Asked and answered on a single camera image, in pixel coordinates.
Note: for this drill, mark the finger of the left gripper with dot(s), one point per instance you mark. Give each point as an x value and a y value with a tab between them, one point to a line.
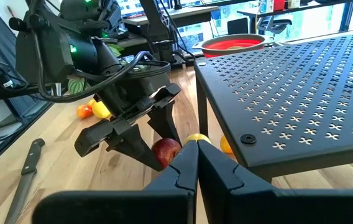
164	119
133	143

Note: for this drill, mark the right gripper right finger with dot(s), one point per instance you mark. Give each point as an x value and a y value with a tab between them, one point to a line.
226	186

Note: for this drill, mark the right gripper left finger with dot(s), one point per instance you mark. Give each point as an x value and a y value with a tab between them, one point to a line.
176	180

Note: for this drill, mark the dark red apple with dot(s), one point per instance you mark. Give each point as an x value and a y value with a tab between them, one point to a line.
165	151

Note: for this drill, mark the yellow lemon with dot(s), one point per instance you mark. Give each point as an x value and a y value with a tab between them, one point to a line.
101	109
196	137

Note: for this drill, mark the brown kiwi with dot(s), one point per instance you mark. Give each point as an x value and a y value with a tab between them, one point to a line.
235	47

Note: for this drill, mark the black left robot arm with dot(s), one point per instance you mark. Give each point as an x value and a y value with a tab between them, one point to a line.
55	53

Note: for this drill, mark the small yellow orange fruit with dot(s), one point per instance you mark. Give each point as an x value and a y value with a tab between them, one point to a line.
225	144

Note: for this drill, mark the green striped artificial plant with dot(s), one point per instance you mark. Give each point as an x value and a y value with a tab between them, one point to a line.
76	86

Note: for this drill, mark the grey background desk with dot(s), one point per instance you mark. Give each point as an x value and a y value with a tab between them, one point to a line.
189	14

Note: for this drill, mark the red collapsible bowl grey rim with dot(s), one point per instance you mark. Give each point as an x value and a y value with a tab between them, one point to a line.
226	43

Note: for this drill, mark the black perforated metal shelf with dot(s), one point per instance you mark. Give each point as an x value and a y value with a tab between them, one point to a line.
304	93

